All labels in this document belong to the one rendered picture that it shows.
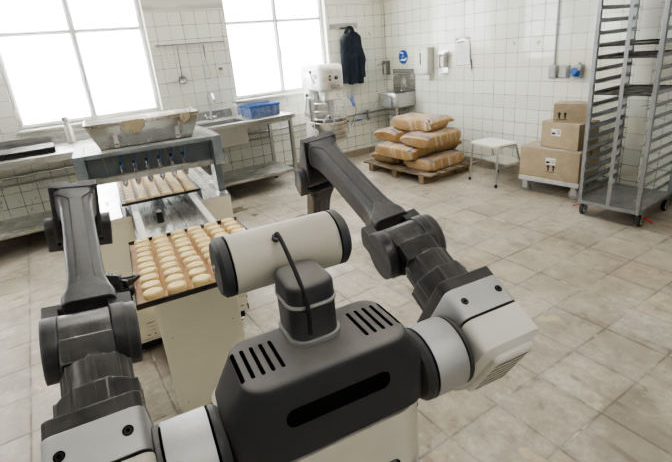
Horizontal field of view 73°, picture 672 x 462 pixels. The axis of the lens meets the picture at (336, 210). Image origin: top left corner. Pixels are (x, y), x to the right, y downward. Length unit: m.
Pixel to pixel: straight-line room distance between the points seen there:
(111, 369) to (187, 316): 1.52
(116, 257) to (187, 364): 0.78
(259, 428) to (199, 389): 1.80
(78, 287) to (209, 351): 1.54
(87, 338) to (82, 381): 0.05
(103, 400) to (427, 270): 0.42
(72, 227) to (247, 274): 0.36
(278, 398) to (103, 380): 0.18
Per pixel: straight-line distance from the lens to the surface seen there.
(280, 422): 0.49
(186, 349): 2.15
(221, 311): 2.10
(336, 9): 6.66
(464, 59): 6.02
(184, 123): 2.58
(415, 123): 5.58
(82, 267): 0.71
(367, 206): 0.78
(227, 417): 0.50
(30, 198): 5.67
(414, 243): 0.69
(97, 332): 0.59
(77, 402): 0.54
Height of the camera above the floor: 1.57
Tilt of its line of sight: 20 degrees down
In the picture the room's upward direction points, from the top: 5 degrees counter-clockwise
